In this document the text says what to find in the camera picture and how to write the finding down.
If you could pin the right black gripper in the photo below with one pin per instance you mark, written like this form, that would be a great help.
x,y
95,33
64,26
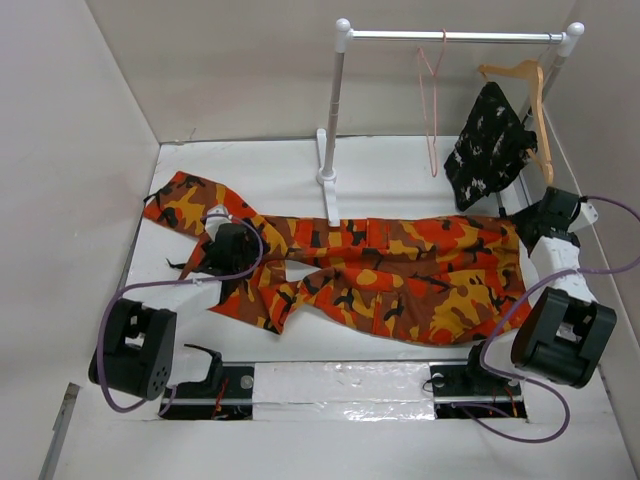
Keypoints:
x,y
523,218

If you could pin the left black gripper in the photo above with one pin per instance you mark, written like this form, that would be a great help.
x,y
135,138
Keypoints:
x,y
252,247

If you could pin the orange camouflage trousers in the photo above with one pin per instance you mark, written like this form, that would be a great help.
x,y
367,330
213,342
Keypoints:
x,y
437,281

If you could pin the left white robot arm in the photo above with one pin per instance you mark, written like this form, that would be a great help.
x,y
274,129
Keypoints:
x,y
134,351

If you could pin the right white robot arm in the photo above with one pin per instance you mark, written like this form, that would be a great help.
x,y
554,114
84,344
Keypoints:
x,y
565,334

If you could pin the wooden clothes hanger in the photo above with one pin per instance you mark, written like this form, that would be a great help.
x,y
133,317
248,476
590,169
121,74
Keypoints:
x,y
531,72

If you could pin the black white patterned garment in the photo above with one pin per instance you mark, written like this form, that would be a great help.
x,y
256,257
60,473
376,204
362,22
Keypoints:
x,y
490,151

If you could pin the white metal clothes rack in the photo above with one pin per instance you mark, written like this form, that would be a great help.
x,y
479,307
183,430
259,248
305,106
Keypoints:
x,y
564,42

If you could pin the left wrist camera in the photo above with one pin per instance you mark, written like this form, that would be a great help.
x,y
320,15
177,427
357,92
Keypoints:
x,y
214,219

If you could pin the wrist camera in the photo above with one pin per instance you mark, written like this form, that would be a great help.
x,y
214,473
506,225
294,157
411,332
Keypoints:
x,y
587,216
214,219

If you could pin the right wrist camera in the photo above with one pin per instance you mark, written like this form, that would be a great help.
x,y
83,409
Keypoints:
x,y
587,216

